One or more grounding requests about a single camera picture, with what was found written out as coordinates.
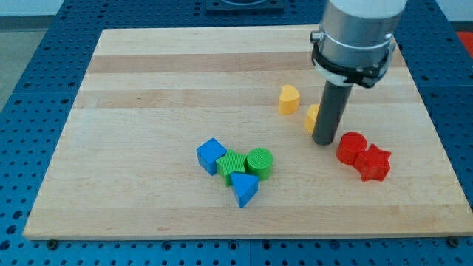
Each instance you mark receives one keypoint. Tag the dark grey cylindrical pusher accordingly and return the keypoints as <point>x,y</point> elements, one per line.
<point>331,109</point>

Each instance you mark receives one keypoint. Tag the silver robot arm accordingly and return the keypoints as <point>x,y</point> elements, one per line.
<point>353,45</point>

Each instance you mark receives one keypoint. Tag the blue triangle block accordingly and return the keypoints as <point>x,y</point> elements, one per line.
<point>244,186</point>

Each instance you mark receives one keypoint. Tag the blue cube block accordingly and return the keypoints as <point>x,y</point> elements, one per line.
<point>208,153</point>

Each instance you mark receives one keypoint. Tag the yellow block behind pusher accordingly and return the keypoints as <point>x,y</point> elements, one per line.
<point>310,118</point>

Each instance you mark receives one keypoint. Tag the yellow heart block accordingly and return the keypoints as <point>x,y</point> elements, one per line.
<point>288,100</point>

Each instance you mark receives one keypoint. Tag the red cylinder block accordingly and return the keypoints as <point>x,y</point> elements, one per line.
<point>350,146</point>

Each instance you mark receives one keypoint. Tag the red star block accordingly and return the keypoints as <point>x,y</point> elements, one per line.
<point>373,164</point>

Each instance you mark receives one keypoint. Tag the green cylinder block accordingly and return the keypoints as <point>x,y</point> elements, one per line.
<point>259,162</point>

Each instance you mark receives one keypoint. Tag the green star block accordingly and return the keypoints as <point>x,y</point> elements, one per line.
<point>229,163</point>

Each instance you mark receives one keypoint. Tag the wooden board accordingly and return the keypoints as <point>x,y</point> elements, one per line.
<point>126,168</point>

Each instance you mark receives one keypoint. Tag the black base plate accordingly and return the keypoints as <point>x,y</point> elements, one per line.
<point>220,6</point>

